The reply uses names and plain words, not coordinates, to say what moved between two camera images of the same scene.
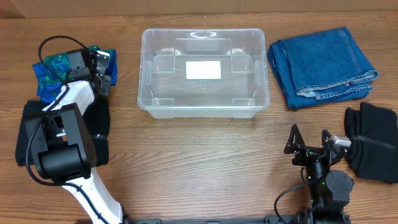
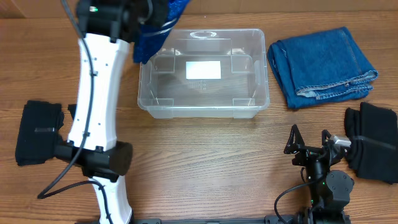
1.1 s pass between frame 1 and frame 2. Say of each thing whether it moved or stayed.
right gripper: stayed
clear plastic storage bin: stayed
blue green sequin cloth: moved
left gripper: moved
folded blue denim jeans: stayed
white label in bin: stayed
